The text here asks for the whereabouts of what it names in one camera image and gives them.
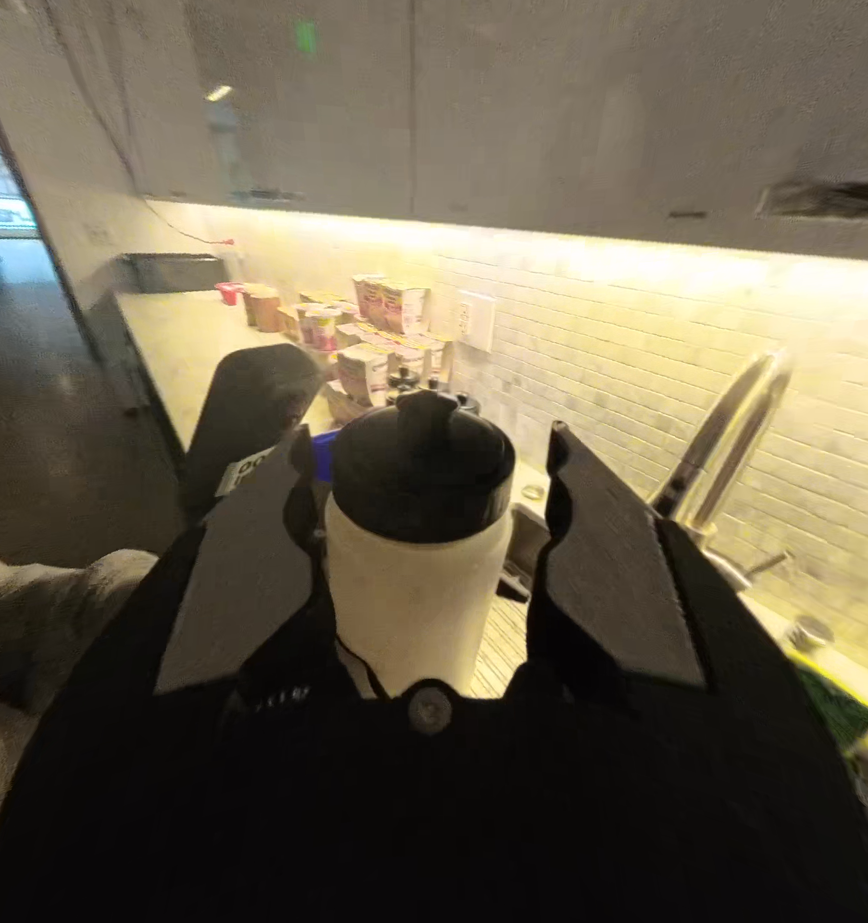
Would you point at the yellow green scrub sponge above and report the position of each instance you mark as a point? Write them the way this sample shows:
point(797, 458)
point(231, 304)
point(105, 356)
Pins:
point(838, 707)

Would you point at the under-cabinet light strip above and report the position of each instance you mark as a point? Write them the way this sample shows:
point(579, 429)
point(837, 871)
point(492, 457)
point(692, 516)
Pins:
point(549, 245)

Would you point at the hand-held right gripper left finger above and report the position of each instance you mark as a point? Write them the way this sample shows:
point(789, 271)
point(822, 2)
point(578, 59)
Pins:
point(232, 577)

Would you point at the white wall outlet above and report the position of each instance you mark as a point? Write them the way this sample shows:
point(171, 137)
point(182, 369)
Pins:
point(476, 321)

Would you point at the small wall plate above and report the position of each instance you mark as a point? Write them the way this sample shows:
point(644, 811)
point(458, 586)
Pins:
point(96, 232)

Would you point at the white plastic bottle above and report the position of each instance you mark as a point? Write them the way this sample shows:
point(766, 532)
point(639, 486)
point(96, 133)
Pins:
point(412, 598)

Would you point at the black box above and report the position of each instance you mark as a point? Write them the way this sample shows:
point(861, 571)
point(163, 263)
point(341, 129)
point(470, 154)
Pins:
point(174, 272)

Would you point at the grey upper cabinets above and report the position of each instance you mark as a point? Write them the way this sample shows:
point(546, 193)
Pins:
point(549, 108)

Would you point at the blue plastic bin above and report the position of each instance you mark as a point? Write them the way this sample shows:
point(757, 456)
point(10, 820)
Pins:
point(324, 454)

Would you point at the red cup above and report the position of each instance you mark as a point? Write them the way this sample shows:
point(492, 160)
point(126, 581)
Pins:
point(230, 293)

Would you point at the brown paper container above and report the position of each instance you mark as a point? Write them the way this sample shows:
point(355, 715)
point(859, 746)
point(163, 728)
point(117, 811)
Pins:
point(264, 310)

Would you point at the chrome counter knob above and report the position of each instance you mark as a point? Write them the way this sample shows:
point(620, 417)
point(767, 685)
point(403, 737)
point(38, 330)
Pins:
point(809, 633)

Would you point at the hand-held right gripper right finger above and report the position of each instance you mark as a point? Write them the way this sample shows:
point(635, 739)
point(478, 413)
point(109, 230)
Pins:
point(614, 577)

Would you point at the chrome kitchen faucet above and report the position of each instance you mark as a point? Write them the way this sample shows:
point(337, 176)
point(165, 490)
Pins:
point(729, 432)

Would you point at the stack of noodle cup packs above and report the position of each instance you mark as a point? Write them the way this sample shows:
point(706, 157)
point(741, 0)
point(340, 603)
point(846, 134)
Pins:
point(376, 324)

